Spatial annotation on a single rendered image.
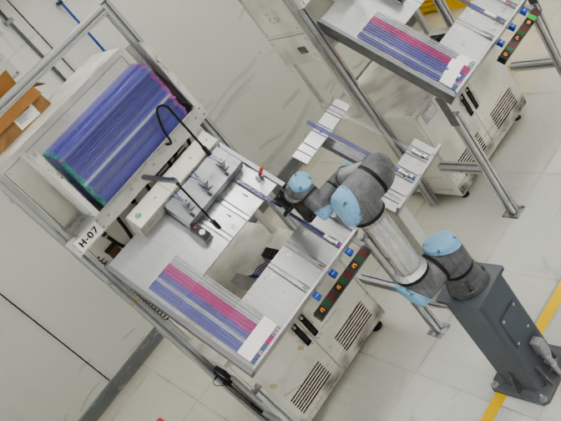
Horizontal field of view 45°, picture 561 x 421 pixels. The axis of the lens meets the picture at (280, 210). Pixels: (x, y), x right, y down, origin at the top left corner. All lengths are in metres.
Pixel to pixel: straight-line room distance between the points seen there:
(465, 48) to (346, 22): 0.54
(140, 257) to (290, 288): 0.60
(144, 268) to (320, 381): 0.97
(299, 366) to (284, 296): 0.54
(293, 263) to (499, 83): 1.69
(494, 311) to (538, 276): 0.71
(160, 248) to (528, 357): 1.43
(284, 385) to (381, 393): 0.44
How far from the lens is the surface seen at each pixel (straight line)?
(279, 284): 2.61
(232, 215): 2.73
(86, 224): 2.62
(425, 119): 3.38
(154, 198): 2.73
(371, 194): 2.01
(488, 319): 2.44
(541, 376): 2.75
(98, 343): 4.39
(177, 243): 2.71
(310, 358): 3.08
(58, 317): 4.26
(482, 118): 3.70
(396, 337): 3.27
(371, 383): 3.19
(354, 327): 3.20
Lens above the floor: 2.21
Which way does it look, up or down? 28 degrees down
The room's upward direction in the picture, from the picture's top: 41 degrees counter-clockwise
